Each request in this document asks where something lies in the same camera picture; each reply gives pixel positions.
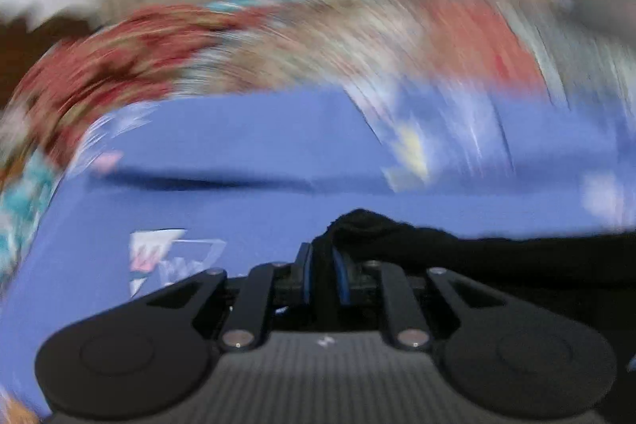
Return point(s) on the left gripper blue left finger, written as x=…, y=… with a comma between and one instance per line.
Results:
x=302, y=274

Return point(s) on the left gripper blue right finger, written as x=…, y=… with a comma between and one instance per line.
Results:
x=341, y=275

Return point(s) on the black pants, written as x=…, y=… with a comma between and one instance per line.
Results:
x=590, y=279

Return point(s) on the blue patterned bed sheet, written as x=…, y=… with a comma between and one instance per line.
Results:
x=158, y=191

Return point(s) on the red floral quilt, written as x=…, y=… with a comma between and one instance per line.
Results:
x=60, y=78

